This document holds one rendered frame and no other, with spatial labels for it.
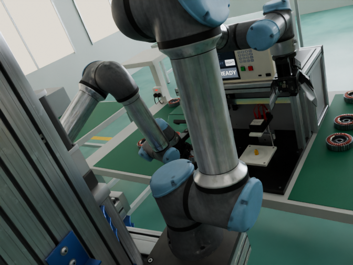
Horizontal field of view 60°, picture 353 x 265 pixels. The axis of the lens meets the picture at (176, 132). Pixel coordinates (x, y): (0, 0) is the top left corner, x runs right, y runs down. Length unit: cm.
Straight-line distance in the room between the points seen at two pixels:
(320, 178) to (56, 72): 543
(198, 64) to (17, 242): 44
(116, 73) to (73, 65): 535
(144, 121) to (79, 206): 55
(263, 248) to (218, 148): 163
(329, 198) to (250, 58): 68
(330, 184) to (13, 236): 114
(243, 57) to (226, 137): 93
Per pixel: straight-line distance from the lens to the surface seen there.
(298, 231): 224
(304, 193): 136
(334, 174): 144
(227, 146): 60
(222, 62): 155
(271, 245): 218
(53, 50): 628
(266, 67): 147
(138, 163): 190
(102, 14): 712
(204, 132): 57
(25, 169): 62
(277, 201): 134
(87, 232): 73
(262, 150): 159
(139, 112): 115
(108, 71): 112
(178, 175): 70
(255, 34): 86
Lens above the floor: 165
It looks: 26 degrees down
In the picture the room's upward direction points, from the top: 20 degrees counter-clockwise
